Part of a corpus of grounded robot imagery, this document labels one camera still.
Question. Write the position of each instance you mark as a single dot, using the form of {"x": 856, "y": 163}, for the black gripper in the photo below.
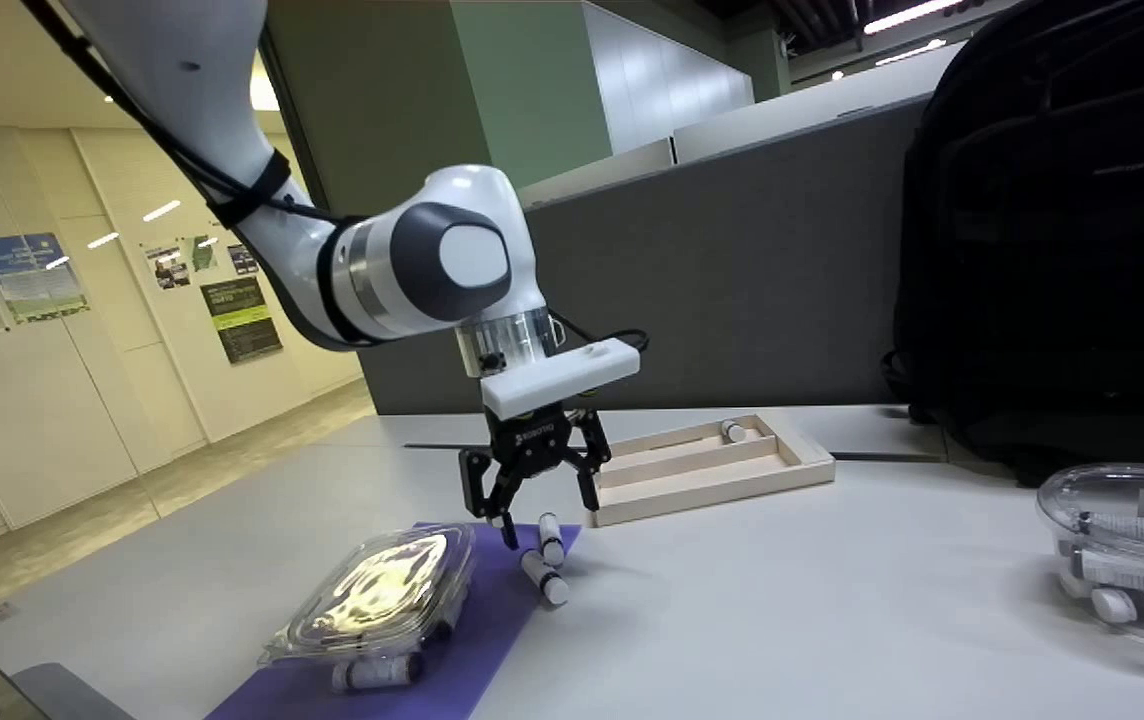
{"x": 537, "y": 443}

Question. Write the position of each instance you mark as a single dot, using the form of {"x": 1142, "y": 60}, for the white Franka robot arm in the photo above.
{"x": 197, "y": 80}

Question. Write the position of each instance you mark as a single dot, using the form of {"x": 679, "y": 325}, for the wooden tray with compartments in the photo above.
{"x": 717, "y": 472}

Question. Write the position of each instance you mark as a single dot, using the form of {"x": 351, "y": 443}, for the small white capped object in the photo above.
{"x": 733, "y": 431}

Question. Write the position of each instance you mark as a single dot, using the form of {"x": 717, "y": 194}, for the purple mat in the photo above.
{"x": 497, "y": 625}

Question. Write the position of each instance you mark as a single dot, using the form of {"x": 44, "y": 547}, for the clear plastic lidded container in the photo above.
{"x": 378, "y": 593}

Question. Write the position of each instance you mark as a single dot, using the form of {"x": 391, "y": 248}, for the small dark photo poster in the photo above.
{"x": 168, "y": 271}
{"x": 241, "y": 257}

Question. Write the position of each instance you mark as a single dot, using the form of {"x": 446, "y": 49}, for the black backpack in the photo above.
{"x": 1067, "y": 225}

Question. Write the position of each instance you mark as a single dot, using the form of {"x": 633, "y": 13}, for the clear glass bowl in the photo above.
{"x": 1133, "y": 513}

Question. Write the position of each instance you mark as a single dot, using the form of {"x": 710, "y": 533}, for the short white marker in bowl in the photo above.
{"x": 1119, "y": 605}

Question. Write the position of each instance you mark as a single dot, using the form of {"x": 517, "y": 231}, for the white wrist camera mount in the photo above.
{"x": 558, "y": 377}

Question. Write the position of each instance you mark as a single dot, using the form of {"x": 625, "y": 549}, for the black green wall poster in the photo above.
{"x": 241, "y": 321}

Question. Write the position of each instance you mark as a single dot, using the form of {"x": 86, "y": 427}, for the small green wall poster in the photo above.
{"x": 206, "y": 255}

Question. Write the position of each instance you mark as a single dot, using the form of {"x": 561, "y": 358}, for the blue green wall poster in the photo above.
{"x": 38, "y": 276}

